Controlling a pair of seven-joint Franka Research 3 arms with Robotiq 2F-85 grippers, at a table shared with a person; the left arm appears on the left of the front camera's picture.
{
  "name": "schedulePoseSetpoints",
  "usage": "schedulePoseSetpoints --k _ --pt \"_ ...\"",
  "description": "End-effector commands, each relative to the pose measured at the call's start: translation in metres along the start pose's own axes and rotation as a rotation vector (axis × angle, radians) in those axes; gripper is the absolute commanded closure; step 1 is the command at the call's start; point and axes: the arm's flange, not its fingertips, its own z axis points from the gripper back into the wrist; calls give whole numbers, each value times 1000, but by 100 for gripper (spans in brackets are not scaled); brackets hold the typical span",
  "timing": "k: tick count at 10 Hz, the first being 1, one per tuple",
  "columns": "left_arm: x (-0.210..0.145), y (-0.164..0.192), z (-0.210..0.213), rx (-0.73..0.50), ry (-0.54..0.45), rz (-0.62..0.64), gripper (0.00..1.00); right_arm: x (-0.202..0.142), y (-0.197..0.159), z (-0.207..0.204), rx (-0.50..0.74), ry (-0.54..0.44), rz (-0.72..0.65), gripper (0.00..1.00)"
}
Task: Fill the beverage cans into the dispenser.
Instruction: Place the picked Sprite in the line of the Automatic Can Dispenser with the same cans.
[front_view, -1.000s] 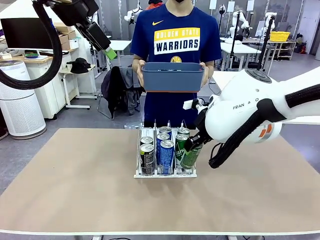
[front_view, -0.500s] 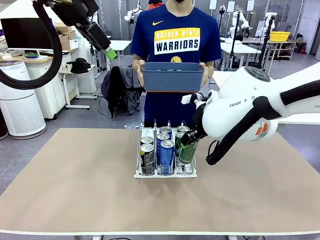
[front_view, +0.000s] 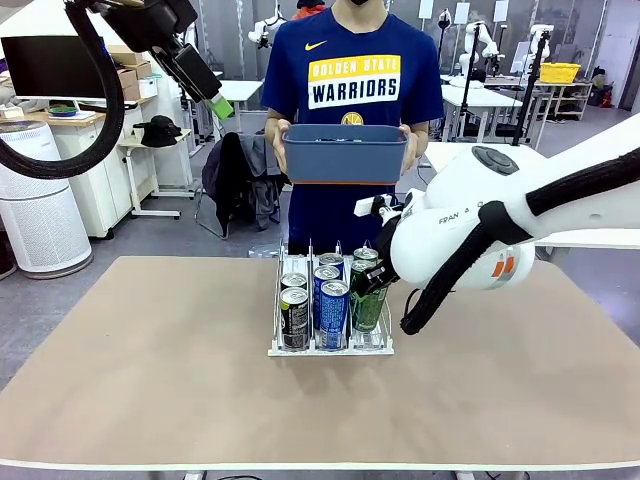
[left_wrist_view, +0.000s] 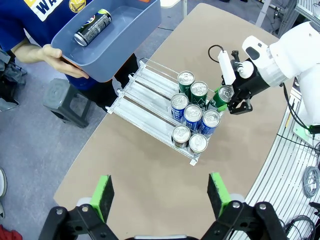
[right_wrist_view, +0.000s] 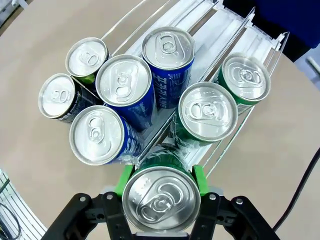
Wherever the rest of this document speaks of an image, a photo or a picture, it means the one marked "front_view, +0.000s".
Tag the black tripod stand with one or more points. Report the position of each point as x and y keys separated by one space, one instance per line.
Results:
x=527 y=90

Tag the black computer monitor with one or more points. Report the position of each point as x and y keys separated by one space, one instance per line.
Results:
x=52 y=67

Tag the person's left forearm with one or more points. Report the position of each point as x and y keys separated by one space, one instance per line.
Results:
x=430 y=122

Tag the red fire extinguisher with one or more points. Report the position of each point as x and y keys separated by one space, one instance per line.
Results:
x=606 y=96

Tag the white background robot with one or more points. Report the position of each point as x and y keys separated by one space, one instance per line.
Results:
x=539 y=47
x=267 y=27
x=477 y=45

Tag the person's right forearm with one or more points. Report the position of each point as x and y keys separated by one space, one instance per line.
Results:
x=272 y=117

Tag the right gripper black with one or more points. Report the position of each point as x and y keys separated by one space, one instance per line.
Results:
x=386 y=245

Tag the small cardboard box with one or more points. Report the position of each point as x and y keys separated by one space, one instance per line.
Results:
x=125 y=55
x=127 y=79
x=131 y=93

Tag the small height adjustable side table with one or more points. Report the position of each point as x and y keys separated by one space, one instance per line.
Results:
x=155 y=150

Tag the black cap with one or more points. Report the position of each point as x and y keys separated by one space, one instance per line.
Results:
x=157 y=130

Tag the green and blue bowl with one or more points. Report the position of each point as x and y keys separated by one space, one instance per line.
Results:
x=62 y=109

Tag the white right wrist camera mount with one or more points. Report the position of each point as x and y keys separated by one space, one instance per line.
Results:
x=369 y=206

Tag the person's right hand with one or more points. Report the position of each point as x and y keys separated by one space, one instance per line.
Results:
x=280 y=150

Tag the white cylindrical air purifier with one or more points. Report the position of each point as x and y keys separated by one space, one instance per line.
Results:
x=40 y=210

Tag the green beverage can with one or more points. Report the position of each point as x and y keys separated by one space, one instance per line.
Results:
x=367 y=312
x=365 y=254

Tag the black beverage can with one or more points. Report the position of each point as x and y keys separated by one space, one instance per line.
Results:
x=293 y=281
x=295 y=320

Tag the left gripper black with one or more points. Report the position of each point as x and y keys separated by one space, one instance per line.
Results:
x=145 y=20

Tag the grey clothes on chair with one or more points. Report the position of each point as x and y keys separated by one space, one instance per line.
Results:
x=262 y=160

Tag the person in blue shirt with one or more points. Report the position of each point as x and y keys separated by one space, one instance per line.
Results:
x=300 y=65

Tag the metal chair frame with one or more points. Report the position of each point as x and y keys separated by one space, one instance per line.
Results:
x=210 y=222

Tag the light wood office desk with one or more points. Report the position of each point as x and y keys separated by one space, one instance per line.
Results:
x=90 y=160

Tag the clear acrylic can rack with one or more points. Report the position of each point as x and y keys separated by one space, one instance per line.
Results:
x=330 y=352

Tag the person's left hand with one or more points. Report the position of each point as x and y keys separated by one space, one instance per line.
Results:
x=414 y=145

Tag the yellow plastic crate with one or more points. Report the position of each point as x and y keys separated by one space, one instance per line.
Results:
x=560 y=72

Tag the white background desk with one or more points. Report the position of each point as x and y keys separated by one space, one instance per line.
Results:
x=245 y=90

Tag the white background table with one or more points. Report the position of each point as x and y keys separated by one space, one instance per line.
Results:
x=480 y=100

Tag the blue beverage can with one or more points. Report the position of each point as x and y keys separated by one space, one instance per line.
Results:
x=326 y=274
x=334 y=315
x=331 y=259

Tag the small white box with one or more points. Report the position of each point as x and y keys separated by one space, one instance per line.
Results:
x=148 y=87

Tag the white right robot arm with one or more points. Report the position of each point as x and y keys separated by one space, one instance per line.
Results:
x=450 y=235

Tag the wooden shelf cart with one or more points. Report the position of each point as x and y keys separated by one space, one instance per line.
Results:
x=565 y=97

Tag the black jacket on chair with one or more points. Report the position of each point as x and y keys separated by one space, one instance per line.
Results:
x=227 y=175

